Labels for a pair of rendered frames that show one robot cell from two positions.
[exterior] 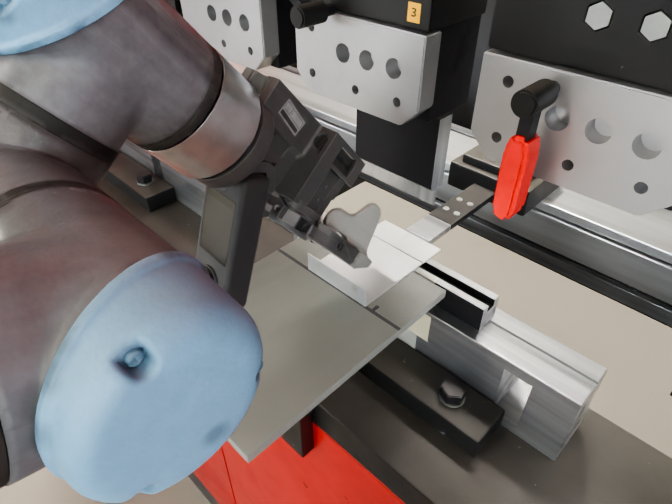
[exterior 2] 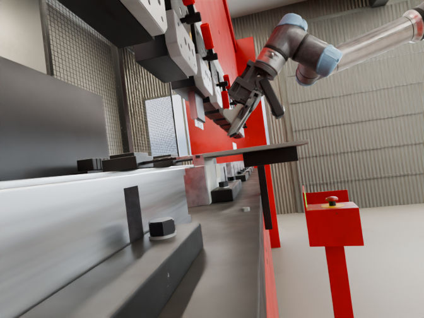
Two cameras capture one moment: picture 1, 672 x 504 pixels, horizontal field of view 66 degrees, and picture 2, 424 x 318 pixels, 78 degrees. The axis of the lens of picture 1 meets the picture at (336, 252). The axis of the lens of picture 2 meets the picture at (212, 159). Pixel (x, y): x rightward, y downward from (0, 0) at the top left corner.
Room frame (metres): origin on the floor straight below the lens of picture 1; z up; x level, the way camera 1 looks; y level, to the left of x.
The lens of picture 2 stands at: (0.88, 0.58, 0.97)
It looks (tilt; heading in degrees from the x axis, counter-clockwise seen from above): 1 degrees up; 236
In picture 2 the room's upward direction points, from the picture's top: 7 degrees counter-clockwise
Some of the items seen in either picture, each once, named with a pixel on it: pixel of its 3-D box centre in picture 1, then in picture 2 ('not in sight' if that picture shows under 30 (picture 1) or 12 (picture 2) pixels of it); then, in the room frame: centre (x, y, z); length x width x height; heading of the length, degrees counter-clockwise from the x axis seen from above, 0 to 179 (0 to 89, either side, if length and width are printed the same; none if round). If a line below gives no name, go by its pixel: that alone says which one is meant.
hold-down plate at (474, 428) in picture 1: (379, 355); (229, 188); (0.40, -0.05, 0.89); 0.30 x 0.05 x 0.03; 46
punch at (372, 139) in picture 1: (399, 146); (197, 111); (0.47, -0.06, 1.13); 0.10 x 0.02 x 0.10; 46
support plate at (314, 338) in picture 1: (296, 314); (254, 149); (0.37, 0.04, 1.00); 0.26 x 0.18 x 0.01; 136
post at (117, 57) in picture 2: not in sight; (130, 170); (0.32, -1.28, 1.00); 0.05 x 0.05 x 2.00; 46
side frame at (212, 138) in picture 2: not in sight; (229, 146); (-0.99, -1.81, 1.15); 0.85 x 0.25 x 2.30; 136
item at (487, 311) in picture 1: (412, 269); (206, 159); (0.45, -0.09, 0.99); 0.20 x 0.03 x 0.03; 46
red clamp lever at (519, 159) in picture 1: (524, 152); (223, 95); (0.32, -0.13, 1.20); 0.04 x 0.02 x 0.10; 136
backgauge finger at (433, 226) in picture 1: (477, 189); (151, 159); (0.58, -0.19, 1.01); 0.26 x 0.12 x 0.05; 136
